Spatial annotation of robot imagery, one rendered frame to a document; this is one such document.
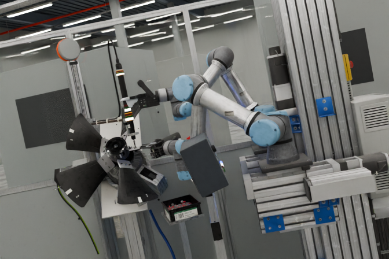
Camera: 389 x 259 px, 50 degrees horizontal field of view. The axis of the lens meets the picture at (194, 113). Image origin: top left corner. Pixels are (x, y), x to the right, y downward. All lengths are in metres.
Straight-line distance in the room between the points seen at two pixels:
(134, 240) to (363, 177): 1.36
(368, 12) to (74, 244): 3.49
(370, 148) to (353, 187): 0.33
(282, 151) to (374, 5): 3.01
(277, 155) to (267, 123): 0.21
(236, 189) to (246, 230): 0.32
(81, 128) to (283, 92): 1.16
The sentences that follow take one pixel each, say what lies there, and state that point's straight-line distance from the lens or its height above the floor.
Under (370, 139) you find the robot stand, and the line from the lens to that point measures 2.15.
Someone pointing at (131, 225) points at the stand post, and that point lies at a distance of 2.57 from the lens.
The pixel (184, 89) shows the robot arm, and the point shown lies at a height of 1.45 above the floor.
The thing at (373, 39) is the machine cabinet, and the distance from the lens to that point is 4.68.
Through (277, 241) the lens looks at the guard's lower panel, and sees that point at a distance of 3.29.
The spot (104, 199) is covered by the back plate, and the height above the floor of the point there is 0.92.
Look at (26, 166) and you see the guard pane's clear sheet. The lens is 3.33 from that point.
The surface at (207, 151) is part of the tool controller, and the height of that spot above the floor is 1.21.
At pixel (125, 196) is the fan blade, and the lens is 2.19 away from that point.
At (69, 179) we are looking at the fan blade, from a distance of 2.36.
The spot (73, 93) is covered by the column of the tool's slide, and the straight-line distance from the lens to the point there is 2.99.
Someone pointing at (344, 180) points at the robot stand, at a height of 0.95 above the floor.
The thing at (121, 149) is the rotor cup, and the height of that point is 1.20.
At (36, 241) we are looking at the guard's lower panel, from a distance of 3.43.
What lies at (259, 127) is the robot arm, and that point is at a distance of 1.77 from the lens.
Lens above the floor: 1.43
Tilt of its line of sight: 3 degrees down
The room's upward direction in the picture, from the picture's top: 11 degrees counter-clockwise
